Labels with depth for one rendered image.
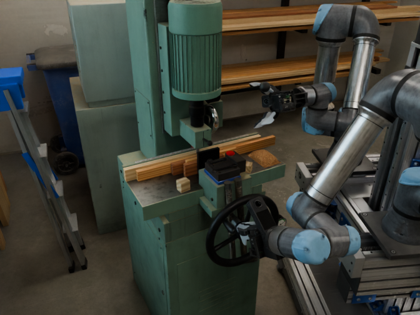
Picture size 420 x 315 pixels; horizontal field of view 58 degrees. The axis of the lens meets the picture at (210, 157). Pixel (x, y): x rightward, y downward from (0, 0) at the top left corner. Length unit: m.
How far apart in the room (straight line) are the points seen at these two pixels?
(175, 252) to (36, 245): 1.39
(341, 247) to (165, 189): 0.66
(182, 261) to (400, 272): 0.77
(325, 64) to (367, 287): 0.85
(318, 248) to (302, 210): 0.17
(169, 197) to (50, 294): 1.22
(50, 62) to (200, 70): 1.85
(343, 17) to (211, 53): 0.55
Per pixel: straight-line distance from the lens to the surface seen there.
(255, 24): 3.42
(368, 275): 1.43
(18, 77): 1.90
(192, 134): 1.39
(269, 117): 1.34
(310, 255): 0.90
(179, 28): 1.25
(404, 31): 5.04
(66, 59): 2.99
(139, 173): 1.40
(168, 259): 1.48
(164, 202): 1.31
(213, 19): 1.25
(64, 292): 2.35
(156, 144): 1.60
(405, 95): 0.97
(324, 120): 1.48
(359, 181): 1.83
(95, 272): 2.39
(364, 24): 1.57
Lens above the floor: 1.66
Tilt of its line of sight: 29 degrees down
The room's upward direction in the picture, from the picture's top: straight up
